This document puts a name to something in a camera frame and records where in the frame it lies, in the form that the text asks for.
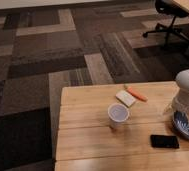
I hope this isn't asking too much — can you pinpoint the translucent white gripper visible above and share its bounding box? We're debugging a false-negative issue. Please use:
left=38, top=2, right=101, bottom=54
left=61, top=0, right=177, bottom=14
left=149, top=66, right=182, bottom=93
left=163, top=93, right=189, bottom=123

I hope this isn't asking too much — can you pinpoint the dark blue ceramic bowl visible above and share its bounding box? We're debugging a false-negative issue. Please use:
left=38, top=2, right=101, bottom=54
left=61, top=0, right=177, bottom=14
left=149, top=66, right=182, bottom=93
left=172, top=111, right=189, bottom=139

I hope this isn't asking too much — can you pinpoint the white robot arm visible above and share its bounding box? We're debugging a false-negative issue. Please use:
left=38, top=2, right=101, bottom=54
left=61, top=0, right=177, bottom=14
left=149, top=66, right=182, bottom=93
left=169, top=69, right=189, bottom=122

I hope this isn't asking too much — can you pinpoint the black smartphone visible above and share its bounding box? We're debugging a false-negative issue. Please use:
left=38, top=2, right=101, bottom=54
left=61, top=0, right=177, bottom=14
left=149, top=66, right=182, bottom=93
left=150, top=135, right=179, bottom=149

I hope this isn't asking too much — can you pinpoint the orange toy carrot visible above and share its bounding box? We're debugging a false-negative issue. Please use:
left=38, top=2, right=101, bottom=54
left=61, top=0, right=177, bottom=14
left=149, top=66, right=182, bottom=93
left=126, top=86, right=148, bottom=102

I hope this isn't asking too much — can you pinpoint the white rectangular sponge block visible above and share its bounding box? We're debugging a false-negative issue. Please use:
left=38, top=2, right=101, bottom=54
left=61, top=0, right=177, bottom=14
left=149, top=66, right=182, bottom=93
left=116, top=90, right=136, bottom=107

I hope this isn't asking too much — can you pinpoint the white plastic cup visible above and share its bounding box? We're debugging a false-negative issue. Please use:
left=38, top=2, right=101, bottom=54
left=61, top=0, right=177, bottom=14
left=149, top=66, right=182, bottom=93
left=108, top=103, right=129, bottom=130

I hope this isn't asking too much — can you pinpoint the black office chair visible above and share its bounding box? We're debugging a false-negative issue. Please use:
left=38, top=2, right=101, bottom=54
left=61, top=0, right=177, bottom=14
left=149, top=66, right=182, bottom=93
left=141, top=0, right=189, bottom=47

